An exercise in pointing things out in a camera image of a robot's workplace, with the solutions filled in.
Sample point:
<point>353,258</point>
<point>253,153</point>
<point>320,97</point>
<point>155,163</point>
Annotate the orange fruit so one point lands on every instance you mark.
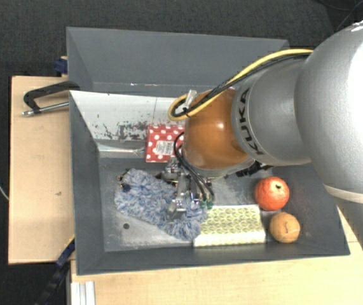
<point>271,194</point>

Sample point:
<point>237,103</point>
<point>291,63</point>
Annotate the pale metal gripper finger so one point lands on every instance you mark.
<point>175,209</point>

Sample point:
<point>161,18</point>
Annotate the tan ball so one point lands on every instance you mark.
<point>284,228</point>

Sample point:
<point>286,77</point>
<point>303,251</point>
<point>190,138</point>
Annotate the grey metal bin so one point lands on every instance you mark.
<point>130,59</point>

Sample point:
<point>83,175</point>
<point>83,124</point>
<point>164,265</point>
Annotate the blue fluffy cloth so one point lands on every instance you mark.
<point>146,199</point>

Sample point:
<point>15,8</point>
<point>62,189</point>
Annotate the white sponge with green pattern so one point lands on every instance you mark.
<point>232,226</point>

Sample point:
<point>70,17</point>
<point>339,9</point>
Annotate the pale wood flat board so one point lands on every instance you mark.
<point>39,176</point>

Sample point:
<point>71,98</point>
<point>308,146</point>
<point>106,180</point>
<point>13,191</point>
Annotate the red box with white dots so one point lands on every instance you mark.
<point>162,145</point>

